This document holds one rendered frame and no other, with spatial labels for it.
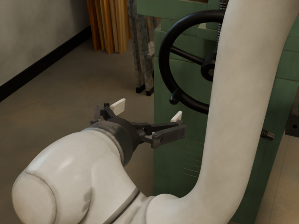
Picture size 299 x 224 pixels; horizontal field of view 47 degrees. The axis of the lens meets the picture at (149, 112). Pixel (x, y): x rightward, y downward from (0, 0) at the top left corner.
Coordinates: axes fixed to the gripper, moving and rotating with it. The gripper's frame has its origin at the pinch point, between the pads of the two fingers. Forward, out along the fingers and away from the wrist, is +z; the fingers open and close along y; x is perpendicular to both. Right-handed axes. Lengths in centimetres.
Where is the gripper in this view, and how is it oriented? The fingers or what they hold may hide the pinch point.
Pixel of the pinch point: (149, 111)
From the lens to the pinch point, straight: 77.4
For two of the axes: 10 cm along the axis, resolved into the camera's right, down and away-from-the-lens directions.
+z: 3.3, -2.7, 9.1
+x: -1.2, 9.4, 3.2
